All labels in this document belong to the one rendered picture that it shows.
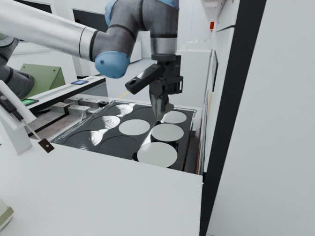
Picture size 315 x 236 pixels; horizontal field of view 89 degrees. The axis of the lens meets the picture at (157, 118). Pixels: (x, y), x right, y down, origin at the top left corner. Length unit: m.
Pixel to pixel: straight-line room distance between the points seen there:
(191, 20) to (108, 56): 8.03
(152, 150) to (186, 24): 8.09
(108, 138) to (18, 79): 0.63
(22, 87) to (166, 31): 0.76
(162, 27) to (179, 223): 0.40
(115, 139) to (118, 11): 0.33
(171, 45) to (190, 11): 7.96
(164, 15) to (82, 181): 0.39
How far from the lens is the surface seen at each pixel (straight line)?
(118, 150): 0.44
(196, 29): 8.34
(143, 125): 0.53
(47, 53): 4.15
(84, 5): 5.58
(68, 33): 0.44
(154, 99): 0.52
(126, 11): 0.48
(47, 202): 0.28
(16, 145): 0.39
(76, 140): 0.51
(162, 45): 0.46
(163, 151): 0.42
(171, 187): 0.26
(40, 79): 1.01
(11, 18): 0.49
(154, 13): 0.46
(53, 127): 0.66
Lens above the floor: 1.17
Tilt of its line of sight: 28 degrees down
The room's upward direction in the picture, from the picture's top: straight up
